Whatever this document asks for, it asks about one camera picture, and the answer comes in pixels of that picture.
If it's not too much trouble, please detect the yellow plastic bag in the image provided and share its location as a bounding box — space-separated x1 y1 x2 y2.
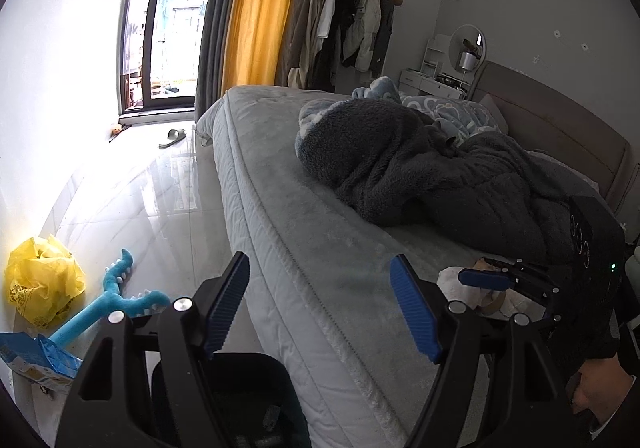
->
3 234 86 329

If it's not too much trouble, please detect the cardboard tape roll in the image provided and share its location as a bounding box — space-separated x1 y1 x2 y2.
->
473 258 515 318

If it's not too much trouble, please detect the blue cloud pattern duvet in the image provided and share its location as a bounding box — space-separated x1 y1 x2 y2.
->
294 76 508 159

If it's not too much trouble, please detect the grey curtain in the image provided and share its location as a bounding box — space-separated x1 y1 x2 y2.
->
194 0 233 119

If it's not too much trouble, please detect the person's right hand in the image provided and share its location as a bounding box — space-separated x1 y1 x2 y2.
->
572 355 634 425

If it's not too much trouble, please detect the black framed balcony door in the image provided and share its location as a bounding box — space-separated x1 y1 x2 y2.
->
118 0 207 113

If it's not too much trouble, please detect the white dresser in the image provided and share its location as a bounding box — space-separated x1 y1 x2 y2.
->
399 34 472 100

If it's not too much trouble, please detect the dark grey fleece blanket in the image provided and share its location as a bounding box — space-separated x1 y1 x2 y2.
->
299 112 615 266

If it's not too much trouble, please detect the grey bed mattress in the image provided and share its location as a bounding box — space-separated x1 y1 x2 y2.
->
198 86 484 447

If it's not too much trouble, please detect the blue pet food bag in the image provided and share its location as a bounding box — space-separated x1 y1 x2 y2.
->
0 332 82 393

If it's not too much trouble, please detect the beige upholstered headboard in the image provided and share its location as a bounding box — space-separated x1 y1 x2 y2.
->
470 61 639 220

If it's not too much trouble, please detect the grey slipper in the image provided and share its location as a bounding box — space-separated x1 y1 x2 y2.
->
158 129 186 149

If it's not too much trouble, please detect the white tissue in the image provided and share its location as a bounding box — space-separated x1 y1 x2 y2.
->
436 267 491 309

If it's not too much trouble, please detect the yellow curtain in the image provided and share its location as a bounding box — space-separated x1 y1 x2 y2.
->
220 0 292 91

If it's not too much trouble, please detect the blue plush toy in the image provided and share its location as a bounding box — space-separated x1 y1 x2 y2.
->
50 249 171 348

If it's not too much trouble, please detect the grey pillow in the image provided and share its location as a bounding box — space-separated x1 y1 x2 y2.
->
480 94 510 135

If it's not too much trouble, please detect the clothes rack with garments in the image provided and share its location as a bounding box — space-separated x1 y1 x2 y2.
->
285 0 404 92

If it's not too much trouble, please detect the round vanity mirror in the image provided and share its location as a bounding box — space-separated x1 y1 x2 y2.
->
448 24 487 73

